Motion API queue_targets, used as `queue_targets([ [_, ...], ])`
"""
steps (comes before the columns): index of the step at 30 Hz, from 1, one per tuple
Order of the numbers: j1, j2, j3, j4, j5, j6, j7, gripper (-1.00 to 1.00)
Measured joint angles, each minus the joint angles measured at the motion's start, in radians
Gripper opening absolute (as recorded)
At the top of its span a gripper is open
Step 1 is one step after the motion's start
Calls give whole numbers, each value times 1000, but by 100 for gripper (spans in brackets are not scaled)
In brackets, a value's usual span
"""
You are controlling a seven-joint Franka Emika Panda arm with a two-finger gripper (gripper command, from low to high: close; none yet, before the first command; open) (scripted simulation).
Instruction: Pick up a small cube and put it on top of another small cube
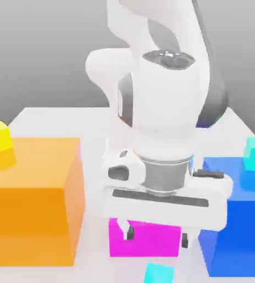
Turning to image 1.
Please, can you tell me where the large orange box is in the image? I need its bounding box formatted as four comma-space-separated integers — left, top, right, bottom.
0, 137, 86, 268

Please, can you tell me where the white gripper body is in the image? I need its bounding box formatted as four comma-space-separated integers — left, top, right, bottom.
99, 174, 234, 232

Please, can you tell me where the large blue box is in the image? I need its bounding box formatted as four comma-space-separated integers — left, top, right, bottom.
197, 156, 255, 278

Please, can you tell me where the large magenta box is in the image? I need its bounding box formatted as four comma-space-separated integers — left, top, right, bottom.
108, 217, 182, 258

